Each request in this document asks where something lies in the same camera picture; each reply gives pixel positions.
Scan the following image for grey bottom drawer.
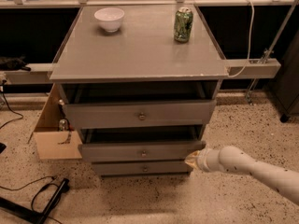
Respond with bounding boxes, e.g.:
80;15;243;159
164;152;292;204
92;161;192;176

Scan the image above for black floor cable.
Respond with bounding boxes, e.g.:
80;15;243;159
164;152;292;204
0;175;59;192

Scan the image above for metal rail frame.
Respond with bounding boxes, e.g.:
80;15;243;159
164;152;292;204
0;0;295;86

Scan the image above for white ceramic bowl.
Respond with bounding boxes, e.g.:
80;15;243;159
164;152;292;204
94;7;124;33

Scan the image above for grey rolling cabinet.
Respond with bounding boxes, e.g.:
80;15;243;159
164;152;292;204
270;32;299;122

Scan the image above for grey top drawer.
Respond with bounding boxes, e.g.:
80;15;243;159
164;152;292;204
64;100;216;129

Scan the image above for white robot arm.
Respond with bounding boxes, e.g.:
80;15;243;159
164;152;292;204
185;146;299;204

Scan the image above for black stand base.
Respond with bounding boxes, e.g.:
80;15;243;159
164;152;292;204
0;177;71;224

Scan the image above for metal diagonal pole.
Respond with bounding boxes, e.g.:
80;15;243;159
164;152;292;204
245;0;299;105

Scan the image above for grey drawer cabinet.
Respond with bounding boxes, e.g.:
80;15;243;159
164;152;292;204
50;5;228;176

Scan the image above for black cloth on rail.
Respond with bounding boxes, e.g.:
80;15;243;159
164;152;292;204
0;56;31;71

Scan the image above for grey drawer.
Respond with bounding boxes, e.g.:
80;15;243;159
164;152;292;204
64;100;216;129
78;129;206;162
92;161;192;176

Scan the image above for white cable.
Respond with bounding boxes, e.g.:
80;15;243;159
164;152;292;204
227;0;256;79

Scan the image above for green soda can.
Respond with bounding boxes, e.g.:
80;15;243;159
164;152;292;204
174;7;193;43

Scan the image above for cardboard box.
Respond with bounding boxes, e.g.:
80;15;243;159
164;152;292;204
33;85;81;160

